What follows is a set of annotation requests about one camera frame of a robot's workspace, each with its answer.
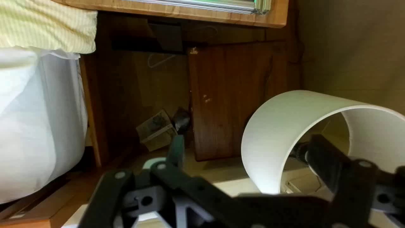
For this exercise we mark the small grey power adapter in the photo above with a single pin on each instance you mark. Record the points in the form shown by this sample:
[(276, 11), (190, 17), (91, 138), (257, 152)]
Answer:
[(157, 128)]

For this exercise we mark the white cylindrical lamp shade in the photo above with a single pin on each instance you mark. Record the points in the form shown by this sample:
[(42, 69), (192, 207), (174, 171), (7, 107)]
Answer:
[(273, 139)]

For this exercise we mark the yellow striped blanket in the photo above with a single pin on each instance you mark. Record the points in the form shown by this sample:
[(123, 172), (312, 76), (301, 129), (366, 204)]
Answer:
[(42, 22)]

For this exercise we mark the brown wooden nightstand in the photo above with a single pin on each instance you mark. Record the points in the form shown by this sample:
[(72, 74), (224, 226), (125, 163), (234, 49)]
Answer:
[(215, 173)]

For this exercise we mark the white bed sheet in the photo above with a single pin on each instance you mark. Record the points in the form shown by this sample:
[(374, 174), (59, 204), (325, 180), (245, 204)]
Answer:
[(38, 126)]

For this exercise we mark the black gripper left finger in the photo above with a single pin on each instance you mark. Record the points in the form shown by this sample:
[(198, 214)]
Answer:
[(126, 197)]

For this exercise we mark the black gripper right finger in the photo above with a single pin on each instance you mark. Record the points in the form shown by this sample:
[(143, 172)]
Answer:
[(358, 185)]

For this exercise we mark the black lamp base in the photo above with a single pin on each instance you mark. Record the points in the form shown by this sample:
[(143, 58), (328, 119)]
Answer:
[(314, 152)]

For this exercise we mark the brown wooden desk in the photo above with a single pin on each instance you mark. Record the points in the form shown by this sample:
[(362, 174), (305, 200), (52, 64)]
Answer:
[(235, 96)]

